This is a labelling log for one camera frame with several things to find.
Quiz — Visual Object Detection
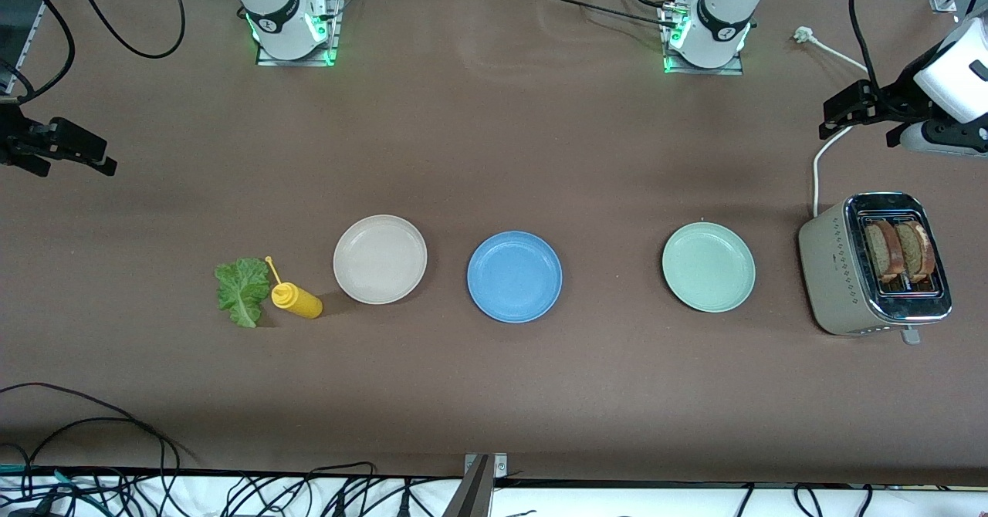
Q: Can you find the beige plate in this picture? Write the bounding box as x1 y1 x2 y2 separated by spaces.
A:
333 214 428 306

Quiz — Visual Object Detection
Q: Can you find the beige chrome toaster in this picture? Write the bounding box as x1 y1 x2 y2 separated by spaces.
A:
798 191 952 346

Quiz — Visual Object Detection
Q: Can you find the green lettuce leaf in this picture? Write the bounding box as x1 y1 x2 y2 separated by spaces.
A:
214 258 271 329

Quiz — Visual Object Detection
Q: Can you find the green plate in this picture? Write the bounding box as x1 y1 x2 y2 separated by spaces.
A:
661 221 756 314

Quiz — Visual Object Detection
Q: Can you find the blue plate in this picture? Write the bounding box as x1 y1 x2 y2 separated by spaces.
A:
466 230 564 324

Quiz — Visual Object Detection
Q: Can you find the thin dark cable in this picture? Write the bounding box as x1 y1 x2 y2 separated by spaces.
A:
0 383 200 468

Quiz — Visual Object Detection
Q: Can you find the black base cable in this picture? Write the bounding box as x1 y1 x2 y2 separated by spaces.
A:
533 0 684 32

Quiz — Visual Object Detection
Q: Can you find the teal cable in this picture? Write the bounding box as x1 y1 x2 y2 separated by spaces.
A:
0 465 109 515

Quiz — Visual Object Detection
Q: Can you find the yellow squeeze bottle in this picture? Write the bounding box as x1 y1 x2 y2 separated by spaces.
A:
265 255 324 320

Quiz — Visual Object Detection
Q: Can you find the aluminium frame post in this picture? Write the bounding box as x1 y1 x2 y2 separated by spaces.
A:
444 454 508 517

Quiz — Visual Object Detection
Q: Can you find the looped black cable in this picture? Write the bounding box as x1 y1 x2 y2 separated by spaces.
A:
309 461 381 517

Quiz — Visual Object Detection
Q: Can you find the arched black cable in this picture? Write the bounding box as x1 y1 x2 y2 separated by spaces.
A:
27 417 180 498

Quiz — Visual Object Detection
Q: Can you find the brown bread slice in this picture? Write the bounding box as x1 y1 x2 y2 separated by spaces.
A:
864 220 905 284
895 221 937 285

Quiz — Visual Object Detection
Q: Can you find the white toaster power cord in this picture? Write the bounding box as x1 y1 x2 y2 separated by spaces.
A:
793 27 871 218

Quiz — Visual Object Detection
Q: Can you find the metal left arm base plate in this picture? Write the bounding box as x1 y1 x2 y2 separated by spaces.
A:
660 4 746 76

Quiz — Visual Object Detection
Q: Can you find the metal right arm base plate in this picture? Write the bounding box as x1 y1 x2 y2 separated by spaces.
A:
255 0 344 68

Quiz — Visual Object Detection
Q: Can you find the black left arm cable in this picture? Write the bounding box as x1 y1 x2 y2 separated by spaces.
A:
848 0 886 100

